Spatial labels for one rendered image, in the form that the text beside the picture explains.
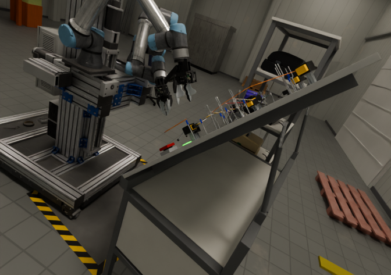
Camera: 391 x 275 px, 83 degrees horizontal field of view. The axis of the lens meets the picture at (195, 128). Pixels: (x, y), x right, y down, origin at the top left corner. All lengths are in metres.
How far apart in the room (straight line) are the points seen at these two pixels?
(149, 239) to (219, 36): 9.19
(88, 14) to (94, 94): 0.47
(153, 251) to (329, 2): 10.95
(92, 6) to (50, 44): 0.72
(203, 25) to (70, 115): 8.58
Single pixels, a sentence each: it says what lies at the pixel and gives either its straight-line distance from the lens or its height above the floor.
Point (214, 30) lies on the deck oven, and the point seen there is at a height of 1.70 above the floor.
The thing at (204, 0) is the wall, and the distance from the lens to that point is 11.94.
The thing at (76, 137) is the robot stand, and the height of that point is 0.48.
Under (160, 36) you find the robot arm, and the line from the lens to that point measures 1.12.
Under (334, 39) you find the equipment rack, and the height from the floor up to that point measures 1.82.
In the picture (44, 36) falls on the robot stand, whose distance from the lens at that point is 2.05.
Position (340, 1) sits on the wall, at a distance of 11.40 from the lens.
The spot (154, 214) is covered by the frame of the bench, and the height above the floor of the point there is 0.80.
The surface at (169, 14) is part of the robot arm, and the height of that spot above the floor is 1.61.
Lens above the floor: 1.59
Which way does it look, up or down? 23 degrees down
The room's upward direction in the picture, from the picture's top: 21 degrees clockwise
